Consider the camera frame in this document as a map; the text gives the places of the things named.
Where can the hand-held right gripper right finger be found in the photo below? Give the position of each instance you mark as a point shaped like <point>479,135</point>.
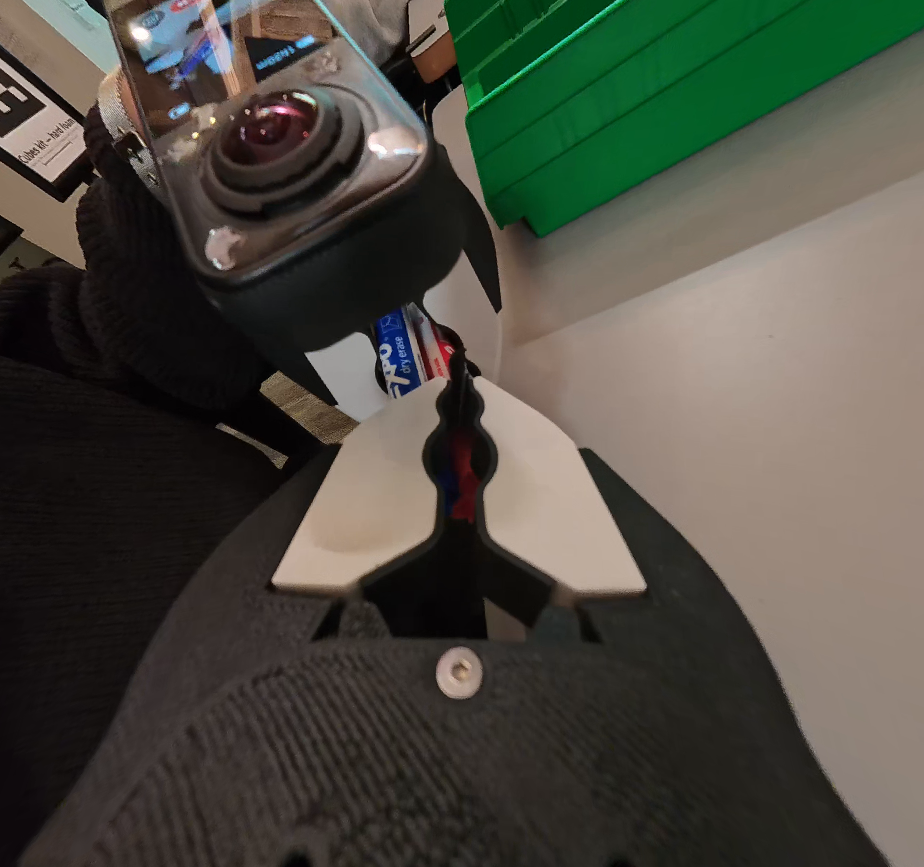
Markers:
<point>563,513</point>

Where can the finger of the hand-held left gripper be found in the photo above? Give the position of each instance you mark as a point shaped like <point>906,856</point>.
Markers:
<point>469,311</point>
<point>354,376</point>

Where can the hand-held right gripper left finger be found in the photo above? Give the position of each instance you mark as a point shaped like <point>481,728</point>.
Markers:
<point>346,513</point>

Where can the blue dry erase marker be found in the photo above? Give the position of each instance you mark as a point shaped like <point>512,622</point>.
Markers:
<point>397,358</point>

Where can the green plastic bin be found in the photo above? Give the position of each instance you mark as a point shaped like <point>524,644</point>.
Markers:
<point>650,87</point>

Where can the person's left forearm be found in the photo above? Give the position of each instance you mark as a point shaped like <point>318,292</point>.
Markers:
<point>159,289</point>

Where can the white desk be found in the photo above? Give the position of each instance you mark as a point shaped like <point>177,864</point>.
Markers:
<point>758,448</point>

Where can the black framed sign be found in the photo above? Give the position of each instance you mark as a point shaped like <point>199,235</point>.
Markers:
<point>36,138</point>

